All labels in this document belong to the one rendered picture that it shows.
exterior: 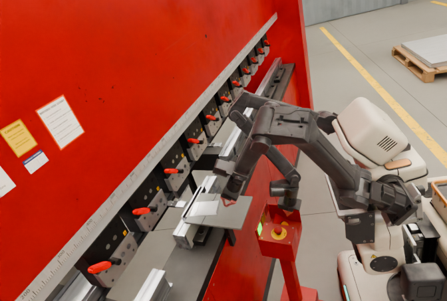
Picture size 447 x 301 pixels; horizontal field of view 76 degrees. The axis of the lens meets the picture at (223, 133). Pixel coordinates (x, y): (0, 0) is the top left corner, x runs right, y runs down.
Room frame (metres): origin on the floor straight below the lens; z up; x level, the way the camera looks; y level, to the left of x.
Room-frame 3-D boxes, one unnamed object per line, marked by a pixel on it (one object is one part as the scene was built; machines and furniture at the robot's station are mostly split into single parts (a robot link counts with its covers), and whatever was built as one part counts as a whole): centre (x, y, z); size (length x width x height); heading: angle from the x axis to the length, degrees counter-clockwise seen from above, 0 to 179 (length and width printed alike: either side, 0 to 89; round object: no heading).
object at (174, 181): (1.00, 0.25, 1.26); 0.15 x 0.09 x 0.17; 151
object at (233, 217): (0.95, 0.11, 1.00); 0.26 x 0.18 x 0.01; 61
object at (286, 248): (0.96, -0.13, 0.75); 0.20 x 0.16 x 0.18; 149
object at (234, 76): (1.70, -0.13, 1.26); 0.15 x 0.09 x 0.17; 151
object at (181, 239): (1.07, 0.22, 0.92); 0.39 x 0.06 x 0.10; 151
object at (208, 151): (1.73, 0.29, 0.81); 0.64 x 0.08 x 0.14; 61
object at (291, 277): (0.96, -0.13, 0.39); 0.06 x 0.06 x 0.54; 59
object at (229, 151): (2.13, -0.36, 0.92); 1.68 x 0.06 x 0.10; 151
